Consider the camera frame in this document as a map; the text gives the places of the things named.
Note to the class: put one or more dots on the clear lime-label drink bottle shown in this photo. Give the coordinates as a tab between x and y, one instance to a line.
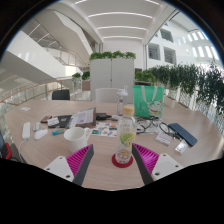
126	133

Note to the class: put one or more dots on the brown planter with plants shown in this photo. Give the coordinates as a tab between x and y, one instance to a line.
85	86

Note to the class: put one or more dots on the black pouch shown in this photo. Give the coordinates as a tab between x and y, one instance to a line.
101	116

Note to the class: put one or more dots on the white chair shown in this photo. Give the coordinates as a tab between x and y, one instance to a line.
106	96

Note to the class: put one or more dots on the green tote bag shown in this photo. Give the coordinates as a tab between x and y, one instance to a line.
141	103

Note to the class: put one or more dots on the green hedge row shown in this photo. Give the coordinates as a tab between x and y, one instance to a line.
186	80

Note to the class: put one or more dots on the white mug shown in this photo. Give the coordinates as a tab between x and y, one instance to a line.
75	140

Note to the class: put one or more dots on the black chair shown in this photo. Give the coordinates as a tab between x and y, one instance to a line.
61	95

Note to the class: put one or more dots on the low green shrub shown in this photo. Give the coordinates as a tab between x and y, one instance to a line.
145	76

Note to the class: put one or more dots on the dark red phone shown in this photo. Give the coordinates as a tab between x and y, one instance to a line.
46	119

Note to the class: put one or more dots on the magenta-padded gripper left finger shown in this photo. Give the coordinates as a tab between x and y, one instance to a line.
77	160

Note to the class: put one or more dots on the small white packet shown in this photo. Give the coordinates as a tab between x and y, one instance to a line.
181	146

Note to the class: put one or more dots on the flat round red coaster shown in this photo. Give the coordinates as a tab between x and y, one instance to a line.
115	163

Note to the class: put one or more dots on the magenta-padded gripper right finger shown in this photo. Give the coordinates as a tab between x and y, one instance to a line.
150	161

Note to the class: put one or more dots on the brown book with paper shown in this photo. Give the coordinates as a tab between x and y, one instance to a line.
83	117

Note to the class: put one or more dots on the small blue green tube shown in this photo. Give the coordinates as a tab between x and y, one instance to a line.
58	131

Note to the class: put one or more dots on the white cabinet with plants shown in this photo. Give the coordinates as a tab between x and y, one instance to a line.
111	73

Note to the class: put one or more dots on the small white box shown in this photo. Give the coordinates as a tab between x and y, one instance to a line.
53	122

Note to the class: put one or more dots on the ceiling strip lights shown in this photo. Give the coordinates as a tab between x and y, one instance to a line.
121	15

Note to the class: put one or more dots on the clear white-lid shaker bottle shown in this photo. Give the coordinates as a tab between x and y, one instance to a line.
121	103

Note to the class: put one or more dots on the black notebook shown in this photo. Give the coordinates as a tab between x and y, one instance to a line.
65	120

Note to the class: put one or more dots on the white card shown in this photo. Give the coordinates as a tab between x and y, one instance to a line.
164	138

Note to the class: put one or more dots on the white power strip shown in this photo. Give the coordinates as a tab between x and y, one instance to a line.
26	130

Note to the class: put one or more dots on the colourful sticker sheet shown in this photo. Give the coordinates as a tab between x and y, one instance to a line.
105	130

